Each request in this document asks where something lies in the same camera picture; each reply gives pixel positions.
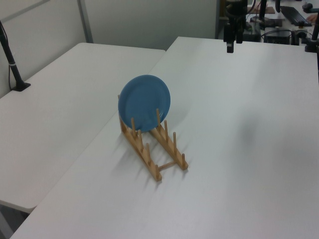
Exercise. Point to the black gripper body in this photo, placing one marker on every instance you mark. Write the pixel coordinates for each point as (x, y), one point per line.
(236, 8)

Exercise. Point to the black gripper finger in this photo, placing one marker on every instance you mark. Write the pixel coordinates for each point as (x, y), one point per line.
(229, 37)
(239, 31)

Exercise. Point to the blue round plate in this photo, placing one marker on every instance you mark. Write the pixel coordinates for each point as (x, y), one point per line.
(144, 99)

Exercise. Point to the wooden plate rack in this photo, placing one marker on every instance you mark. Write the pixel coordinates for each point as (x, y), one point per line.
(154, 171)

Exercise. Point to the background person hand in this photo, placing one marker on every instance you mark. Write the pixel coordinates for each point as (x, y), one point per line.
(313, 18)

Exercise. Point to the dark small box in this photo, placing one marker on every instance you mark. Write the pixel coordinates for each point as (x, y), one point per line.
(251, 36)

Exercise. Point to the black stand with round base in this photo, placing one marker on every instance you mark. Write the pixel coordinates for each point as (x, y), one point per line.
(263, 21)

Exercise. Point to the brown board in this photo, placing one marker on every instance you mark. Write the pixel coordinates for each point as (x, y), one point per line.
(270, 10)

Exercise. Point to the black equipment box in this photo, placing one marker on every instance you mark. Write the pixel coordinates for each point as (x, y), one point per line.
(277, 36)

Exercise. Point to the thin black pole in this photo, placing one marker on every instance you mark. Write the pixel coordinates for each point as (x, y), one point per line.
(277, 5)

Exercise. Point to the black keyboard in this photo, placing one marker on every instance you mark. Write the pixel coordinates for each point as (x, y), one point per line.
(295, 16)

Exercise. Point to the teal object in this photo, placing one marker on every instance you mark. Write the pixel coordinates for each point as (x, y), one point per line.
(309, 7)

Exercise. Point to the black pole with table clamp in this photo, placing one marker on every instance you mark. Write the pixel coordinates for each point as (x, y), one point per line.
(314, 35)

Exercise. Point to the grey partition post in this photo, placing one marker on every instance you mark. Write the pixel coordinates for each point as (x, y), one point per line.
(86, 22)

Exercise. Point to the black camera pole with base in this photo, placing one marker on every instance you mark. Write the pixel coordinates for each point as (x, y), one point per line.
(11, 62)

